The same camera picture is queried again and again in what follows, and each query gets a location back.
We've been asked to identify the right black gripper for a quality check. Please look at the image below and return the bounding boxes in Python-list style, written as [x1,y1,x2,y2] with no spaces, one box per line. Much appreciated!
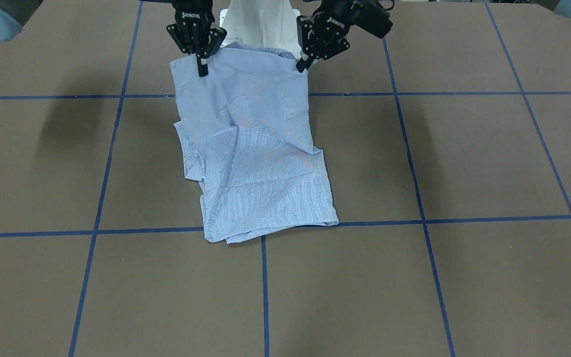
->
[167,0,227,77]

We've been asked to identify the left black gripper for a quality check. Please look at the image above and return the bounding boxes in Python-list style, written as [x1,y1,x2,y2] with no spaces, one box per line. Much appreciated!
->
[295,0,360,73]

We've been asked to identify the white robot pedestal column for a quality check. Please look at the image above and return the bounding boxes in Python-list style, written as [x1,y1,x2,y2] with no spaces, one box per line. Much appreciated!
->
[219,0,301,58]

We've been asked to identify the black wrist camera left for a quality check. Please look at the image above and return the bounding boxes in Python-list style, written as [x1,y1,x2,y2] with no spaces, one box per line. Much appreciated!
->
[352,0,394,39]

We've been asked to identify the light blue striped shirt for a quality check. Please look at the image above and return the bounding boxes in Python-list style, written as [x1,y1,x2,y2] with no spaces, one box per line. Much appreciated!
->
[170,43,339,244]

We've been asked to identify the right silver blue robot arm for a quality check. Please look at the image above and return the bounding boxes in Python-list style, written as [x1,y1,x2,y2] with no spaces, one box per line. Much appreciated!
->
[0,0,227,77]

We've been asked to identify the brown paper table cover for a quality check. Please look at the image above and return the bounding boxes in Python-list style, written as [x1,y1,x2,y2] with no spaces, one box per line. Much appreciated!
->
[0,0,571,357]

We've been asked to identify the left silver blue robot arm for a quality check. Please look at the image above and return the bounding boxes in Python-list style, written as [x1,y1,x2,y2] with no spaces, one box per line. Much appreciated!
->
[295,0,571,72]

